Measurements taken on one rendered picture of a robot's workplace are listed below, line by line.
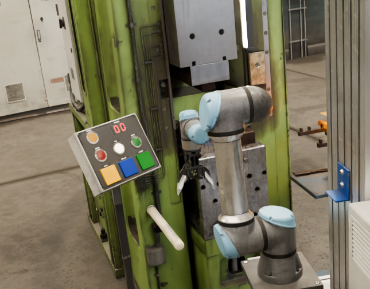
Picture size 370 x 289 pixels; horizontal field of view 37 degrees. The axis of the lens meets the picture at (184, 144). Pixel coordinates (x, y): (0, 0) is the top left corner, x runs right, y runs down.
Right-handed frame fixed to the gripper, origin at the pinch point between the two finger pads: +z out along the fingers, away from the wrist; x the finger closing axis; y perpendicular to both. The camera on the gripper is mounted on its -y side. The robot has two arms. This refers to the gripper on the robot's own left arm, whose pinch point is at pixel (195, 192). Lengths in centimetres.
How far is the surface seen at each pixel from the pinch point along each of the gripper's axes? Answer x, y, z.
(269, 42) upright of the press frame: 56, -75, -46
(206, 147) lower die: 13, -51, -2
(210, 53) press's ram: 20, -52, -48
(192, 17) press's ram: 13, -50, -66
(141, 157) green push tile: -19.7, -26.7, -9.0
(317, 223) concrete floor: 98, -128, 93
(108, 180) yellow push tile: -35.4, -12.4, -5.9
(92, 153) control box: -40.4, -17.8, -17.0
